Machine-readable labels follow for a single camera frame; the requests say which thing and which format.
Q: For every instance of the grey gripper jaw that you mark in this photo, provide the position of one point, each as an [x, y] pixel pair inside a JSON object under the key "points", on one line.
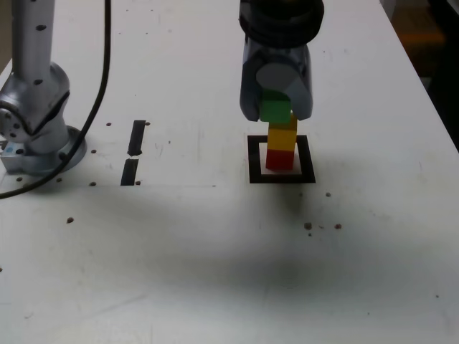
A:
{"points": [[249, 96], [276, 76]]}

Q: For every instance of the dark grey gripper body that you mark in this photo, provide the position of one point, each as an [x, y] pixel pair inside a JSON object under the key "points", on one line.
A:
{"points": [[283, 55]]}

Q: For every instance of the green cube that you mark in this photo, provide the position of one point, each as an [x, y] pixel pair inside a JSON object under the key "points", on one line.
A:
{"points": [[274, 109]]}

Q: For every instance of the yellow cube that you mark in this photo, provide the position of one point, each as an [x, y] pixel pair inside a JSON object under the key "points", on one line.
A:
{"points": [[281, 138]]}

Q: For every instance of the red cube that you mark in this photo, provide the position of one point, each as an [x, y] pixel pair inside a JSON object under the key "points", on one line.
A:
{"points": [[279, 159]]}

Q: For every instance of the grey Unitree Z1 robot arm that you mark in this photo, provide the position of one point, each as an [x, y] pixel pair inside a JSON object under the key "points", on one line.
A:
{"points": [[36, 89]]}

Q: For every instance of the black tape square outline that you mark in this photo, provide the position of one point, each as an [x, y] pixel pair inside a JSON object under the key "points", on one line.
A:
{"points": [[281, 178]]}

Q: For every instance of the black tape strip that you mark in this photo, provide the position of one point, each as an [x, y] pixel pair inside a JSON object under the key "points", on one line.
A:
{"points": [[138, 132]]}

